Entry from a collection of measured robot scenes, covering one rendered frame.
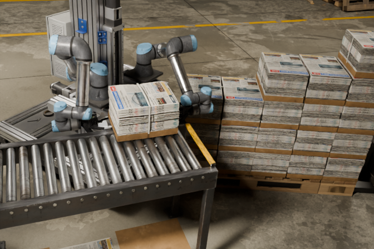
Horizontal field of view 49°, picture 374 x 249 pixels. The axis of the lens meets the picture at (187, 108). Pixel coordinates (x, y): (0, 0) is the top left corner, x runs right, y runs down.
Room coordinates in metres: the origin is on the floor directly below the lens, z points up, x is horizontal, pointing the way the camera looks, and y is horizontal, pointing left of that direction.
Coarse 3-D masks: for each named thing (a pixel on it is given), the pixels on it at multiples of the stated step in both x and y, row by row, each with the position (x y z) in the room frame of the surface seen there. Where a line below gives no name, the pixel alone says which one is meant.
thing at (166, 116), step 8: (152, 88) 2.27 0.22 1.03; (160, 88) 2.27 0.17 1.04; (168, 88) 2.28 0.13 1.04; (152, 96) 2.18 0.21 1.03; (160, 96) 2.18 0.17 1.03; (168, 96) 2.19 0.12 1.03; (160, 104) 2.09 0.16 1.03; (168, 104) 2.10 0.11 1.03; (176, 104) 2.12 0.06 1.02; (160, 112) 2.08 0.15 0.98; (168, 112) 2.10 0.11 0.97; (176, 112) 2.12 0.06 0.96; (160, 120) 2.09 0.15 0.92; (168, 120) 2.11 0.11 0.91; (176, 120) 2.13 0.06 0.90; (160, 128) 2.09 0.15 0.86; (168, 128) 2.11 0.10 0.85
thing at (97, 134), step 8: (184, 120) 2.31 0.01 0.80; (184, 128) 2.26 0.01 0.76; (64, 136) 2.01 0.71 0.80; (72, 136) 2.02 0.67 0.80; (80, 136) 2.02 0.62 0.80; (88, 136) 2.03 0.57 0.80; (96, 136) 2.04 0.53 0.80; (184, 136) 2.26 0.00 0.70; (0, 144) 1.88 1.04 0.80; (8, 144) 1.89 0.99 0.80; (16, 144) 1.89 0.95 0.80; (24, 144) 1.90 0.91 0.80; (32, 144) 1.90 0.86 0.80; (40, 144) 1.92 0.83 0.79; (64, 144) 1.97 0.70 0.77; (88, 144) 2.02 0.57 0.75; (144, 144) 2.16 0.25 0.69; (16, 152) 1.87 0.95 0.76; (88, 152) 2.02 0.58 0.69; (16, 160) 1.86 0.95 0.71
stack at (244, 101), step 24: (216, 96) 2.63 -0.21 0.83; (240, 96) 2.65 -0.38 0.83; (240, 120) 2.61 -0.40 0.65; (264, 120) 2.61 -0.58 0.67; (288, 120) 2.62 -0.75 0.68; (312, 120) 2.62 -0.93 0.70; (336, 120) 2.63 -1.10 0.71; (216, 144) 2.60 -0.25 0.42; (240, 144) 2.61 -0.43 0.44; (264, 144) 2.62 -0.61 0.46; (288, 144) 2.62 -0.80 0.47; (312, 144) 2.62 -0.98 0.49; (216, 168) 2.60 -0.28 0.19; (240, 168) 2.61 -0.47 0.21; (264, 168) 2.62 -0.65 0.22; (288, 168) 2.63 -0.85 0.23; (312, 168) 2.63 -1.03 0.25; (312, 192) 2.63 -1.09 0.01
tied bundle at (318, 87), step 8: (312, 80) 2.62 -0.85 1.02; (320, 80) 2.62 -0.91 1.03; (328, 80) 2.63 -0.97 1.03; (336, 80) 2.63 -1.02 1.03; (344, 80) 2.63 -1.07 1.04; (312, 88) 2.62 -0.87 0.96; (320, 88) 2.63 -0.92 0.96; (328, 88) 2.63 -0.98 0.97; (336, 88) 2.63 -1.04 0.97; (344, 88) 2.63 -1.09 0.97; (312, 96) 2.62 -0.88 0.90; (320, 96) 2.62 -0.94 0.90; (328, 96) 2.63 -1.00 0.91; (336, 96) 2.63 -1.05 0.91; (344, 96) 2.63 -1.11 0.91
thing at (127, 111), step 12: (132, 84) 2.30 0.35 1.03; (120, 96) 2.13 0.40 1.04; (132, 96) 2.15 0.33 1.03; (120, 108) 2.00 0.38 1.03; (132, 108) 2.02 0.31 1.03; (144, 108) 2.04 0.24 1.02; (120, 120) 1.99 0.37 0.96; (132, 120) 2.02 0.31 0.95; (120, 132) 2.00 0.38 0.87; (132, 132) 2.02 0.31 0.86
